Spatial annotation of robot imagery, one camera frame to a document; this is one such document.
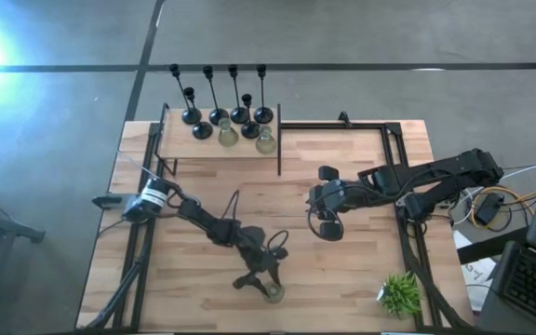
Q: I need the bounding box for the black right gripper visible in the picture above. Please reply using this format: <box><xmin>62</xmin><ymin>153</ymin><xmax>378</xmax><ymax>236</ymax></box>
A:
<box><xmin>307</xmin><ymin>165</ymin><xmax>349</xmax><ymax>242</ymax></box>

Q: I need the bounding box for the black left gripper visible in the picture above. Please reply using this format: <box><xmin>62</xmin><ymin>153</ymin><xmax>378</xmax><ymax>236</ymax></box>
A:
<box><xmin>232</xmin><ymin>236</ymin><xmax>290</xmax><ymax>299</ymax></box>

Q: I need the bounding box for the clear ribbed glass candle holder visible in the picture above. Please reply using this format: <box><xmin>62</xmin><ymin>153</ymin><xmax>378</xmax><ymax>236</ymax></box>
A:
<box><xmin>217</xmin><ymin>117</ymin><xmax>240</xmax><ymax>149</ymax></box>
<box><xmin>255</xmin><ymin>125</ymin><xmax>278</xmax><ymax>155</ymax></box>
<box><xmin>263</xmin><ymin>281</ymin><xmax>287</xmax><ymax>305</ymax></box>

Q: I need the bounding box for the black metal candlestick holder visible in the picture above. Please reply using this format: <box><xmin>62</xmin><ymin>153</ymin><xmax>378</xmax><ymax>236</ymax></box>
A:
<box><xmin>253</xmin><ymin>63</ymin><xmax>275</xmax><ymax>125</ymax></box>
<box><xmin>168</xmin><ymin>63</ymin><xmax>203</xmax><ymax>126</ymax></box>
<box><xmin>228</xmin><ymin>63</ymin><xmax>250</xmax><ymax>125</ymax></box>
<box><xmin>202</xmin><ymin>65</ymin><xmax>230</xmax><ymax>127</ymax></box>
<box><xmin>240</xmin><ymin>93</ymin><xmax>261</xmax><ymax>141</ymax></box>
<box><xmin>183</xmin><ymin>87</ymin><xmax>214</xmax><ymax>141</ymax></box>

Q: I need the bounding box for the green potted plant white pot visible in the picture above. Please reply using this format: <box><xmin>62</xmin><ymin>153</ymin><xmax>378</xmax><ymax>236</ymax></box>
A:
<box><xmin>376</xmin><ymin>271</ymin><xmax>423</xmax><ymax>319</ymax></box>

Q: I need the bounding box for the black power brick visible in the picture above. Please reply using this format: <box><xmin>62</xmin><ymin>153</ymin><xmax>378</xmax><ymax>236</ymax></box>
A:
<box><xmin>475</xmin><ymin>192</ymin><xmax>506</xmax><ymax>227</ymax></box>

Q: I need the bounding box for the white paper sheet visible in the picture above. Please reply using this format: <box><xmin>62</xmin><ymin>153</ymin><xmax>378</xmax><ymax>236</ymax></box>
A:
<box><xmin>452</xmin><ymin>230</ymin><xmax>498</xmax><ymax>314</ymax></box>

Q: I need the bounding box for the grey side table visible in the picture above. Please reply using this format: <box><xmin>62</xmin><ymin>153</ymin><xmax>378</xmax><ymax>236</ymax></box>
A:
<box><xmin>449</xmin><ymin>157</ymin><xmax>536</xmax><ymax>335</ymax></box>

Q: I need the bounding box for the grey laptop black keyboard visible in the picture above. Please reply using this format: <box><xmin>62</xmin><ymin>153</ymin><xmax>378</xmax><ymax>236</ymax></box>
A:
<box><xmin>479</xmin><ymin>134</ymin><xmax>536</xmax><ymax>332</ymax></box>

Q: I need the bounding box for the black aluminium table frame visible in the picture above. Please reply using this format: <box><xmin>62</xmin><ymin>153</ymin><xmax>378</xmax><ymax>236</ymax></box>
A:
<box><xmin>76</xmin><ymin>111</ymin><xmax>474</xmax><ymax>332</ymax></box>

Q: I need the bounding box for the wooden shelf riser black frame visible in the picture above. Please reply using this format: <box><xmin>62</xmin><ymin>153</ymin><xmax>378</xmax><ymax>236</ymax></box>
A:
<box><xmin>154</xmin><ymin>102</ymin><xmax>283</xmax><ymax>177</ymax></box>

